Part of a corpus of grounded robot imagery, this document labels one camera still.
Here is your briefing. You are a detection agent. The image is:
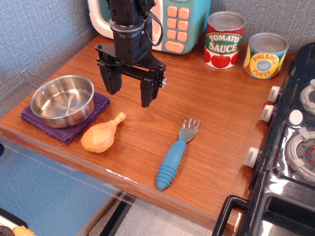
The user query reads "white stove knob middle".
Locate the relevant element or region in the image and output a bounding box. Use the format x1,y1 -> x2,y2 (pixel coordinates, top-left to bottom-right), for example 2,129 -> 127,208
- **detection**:
261,105 -> 274,123

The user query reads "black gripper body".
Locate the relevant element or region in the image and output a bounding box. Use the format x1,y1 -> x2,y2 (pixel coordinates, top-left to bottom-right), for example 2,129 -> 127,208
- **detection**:
95,18 -> 166,88

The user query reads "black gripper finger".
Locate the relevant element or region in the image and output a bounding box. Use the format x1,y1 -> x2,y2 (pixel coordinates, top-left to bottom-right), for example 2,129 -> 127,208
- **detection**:
140,78 -> 159,108
99,65 -> 122,95

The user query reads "pineapple slices can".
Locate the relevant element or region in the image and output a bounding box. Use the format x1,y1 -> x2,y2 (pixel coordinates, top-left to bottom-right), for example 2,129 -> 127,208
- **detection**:
243,32 -> 289,80

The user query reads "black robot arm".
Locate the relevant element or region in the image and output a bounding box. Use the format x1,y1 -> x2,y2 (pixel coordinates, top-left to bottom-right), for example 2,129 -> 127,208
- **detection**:
95,0 -> 166,108

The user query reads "teal toy microwave oven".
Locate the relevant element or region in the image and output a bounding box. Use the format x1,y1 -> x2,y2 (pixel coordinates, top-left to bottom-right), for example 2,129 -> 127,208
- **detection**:
87,0 -> 211,55

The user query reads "purple folded cloth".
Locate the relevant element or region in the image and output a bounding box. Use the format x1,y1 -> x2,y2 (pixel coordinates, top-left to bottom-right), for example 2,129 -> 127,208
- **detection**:
21,92 -> 111,145

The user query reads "tomato sauce can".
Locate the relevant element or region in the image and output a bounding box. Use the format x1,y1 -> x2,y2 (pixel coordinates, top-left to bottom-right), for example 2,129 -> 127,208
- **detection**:
204,11 -> 245,69

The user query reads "blue handled fork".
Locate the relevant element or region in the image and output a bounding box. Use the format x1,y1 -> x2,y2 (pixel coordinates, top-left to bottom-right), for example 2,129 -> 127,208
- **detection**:
156,117 -> 200,190

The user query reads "black toy stove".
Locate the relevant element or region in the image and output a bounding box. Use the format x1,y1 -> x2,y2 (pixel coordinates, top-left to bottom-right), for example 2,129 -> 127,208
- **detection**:
213,43 -> 315,236

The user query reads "stainless steel pot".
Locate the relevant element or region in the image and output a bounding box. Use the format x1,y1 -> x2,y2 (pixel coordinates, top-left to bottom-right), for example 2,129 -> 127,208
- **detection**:
21,70 -> 95,128

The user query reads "white stove knob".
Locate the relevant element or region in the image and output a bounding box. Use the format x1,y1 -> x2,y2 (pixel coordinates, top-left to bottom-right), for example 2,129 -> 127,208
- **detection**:
268,86 -> 281,103
261,105 -> 274,123
245,147 -> 259,168

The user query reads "white stove knob front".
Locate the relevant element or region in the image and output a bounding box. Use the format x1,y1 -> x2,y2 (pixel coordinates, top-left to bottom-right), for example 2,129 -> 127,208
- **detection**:
245,147 -> 259,168

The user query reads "orange toy chicken drumstick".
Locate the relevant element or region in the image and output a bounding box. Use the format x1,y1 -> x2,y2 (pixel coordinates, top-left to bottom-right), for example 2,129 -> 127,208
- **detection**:
81,112 -> 126,153

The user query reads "orange object bottom left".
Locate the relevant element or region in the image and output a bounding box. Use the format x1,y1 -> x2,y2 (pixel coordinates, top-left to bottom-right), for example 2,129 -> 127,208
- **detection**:
12,226 -> 35,236

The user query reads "white stove knob rear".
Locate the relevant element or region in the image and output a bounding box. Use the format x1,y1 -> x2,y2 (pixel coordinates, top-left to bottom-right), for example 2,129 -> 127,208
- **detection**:
268,86 -> 281,103

